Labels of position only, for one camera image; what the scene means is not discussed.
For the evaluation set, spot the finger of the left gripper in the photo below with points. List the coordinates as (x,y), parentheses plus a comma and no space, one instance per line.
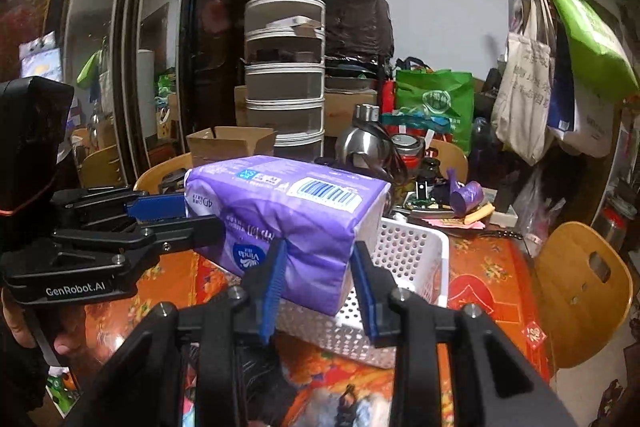
(157,207)
(170,234)

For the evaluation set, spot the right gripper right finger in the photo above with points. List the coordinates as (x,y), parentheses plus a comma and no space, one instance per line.
(393,316)

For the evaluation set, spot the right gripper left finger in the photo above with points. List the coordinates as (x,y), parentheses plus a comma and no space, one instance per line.
(243,316)

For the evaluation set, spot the purple tissue pack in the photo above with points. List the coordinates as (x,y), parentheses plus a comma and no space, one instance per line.
(320,212)

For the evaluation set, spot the person's left hand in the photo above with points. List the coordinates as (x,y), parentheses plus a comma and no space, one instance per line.
(69,325)

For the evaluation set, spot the wooden chair left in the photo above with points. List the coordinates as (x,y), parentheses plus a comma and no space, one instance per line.
(150,180)

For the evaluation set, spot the wooden chair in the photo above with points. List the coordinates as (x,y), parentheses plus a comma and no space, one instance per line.
(587,290)
(150,180)

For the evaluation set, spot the white perforated plastic basket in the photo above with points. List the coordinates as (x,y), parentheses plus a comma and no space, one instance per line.
(402,252)

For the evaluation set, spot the small cardboard box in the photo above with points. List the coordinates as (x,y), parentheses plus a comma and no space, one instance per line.
(223,143)

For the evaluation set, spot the purple plastic scoop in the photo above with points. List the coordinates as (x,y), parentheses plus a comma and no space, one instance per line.
(463,198)

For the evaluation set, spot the stainless steel kettle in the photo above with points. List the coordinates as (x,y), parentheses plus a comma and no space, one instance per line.
(366,147)

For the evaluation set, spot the wooden chair right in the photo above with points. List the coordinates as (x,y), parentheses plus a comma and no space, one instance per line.
(587,290)

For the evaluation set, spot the dark glass door cabinet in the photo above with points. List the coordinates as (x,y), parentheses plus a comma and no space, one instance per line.
(145,74)

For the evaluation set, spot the white stacked drawer tower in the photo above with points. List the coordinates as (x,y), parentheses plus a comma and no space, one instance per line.
(285,75)

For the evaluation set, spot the green shopping bag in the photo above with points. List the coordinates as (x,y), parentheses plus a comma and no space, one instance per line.
(443,94)

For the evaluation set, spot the beige canvas tote bag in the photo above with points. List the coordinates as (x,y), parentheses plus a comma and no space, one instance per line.
(520,113)

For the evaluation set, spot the black covered box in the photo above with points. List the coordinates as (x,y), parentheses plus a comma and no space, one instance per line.
(360,28)

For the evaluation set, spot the blue and white hanging bag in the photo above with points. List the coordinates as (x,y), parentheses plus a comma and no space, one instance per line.
(579,119)

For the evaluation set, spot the bright green hanging bag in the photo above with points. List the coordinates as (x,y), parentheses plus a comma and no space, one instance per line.
(599,61)

